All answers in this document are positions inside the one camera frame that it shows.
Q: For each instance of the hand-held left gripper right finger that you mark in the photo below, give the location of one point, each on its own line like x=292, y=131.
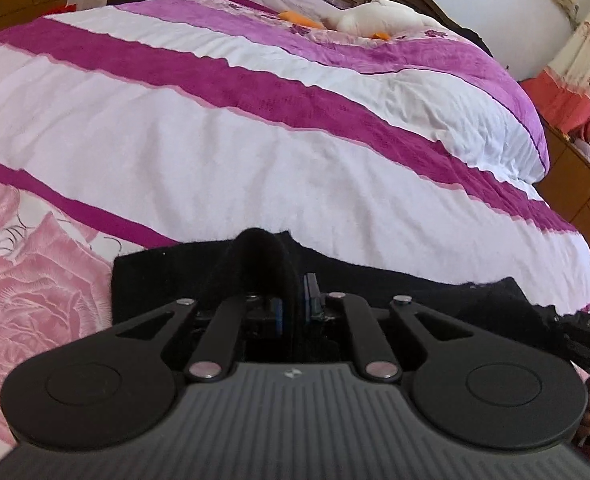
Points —
x=360, y=332

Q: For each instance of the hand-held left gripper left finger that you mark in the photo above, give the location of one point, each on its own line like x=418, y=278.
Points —
x=225, y=330

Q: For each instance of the black button cardigan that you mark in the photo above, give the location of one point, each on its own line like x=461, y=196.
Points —
x=270, y=270

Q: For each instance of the wooden side cabinet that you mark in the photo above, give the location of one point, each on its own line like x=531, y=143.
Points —
x=575, y=190

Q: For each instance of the purple and white floral quilt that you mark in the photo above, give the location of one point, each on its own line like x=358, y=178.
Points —
x=255, y=130

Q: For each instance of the cream and red curtain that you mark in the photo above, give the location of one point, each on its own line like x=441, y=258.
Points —
x=575, y=85

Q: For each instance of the white plush duck toy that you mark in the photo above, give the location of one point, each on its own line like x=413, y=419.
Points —
x=375, y=17

